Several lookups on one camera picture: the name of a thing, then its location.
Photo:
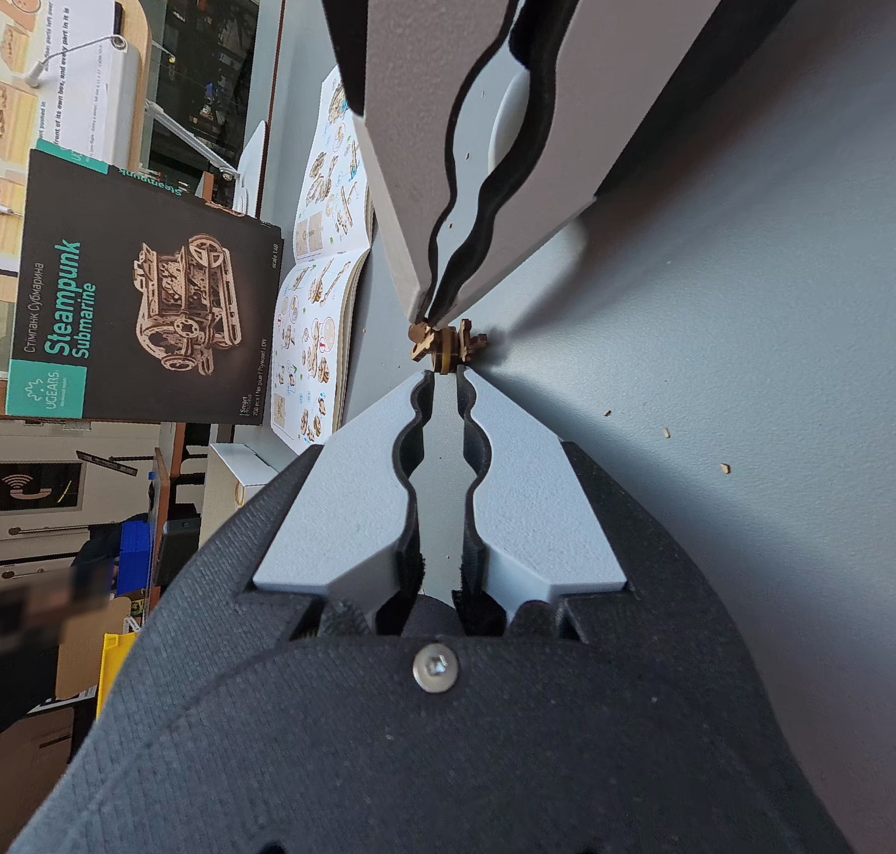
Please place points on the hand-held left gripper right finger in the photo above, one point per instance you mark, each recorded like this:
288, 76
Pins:
546, 518

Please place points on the white metal stand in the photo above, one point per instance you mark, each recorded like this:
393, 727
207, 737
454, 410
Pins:
252, 167

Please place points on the black model kit box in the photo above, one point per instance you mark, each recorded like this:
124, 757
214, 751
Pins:
105, 202

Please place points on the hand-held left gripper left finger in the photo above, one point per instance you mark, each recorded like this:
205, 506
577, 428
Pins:
336, 518

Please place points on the white cardboard box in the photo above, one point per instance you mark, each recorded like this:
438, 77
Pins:
231, 476

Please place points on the open instruction booklet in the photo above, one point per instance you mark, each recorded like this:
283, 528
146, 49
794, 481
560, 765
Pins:
329, 167

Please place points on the blue plastic bin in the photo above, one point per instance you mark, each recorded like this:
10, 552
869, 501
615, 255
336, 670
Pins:
134, 546

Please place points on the small wooden gear assembly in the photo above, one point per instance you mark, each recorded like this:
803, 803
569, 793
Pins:
444, 353

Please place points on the instruction sheet board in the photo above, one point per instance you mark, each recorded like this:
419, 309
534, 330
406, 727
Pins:
70, 62

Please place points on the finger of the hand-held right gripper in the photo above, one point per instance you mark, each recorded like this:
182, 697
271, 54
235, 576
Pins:
616, 83
413, 62

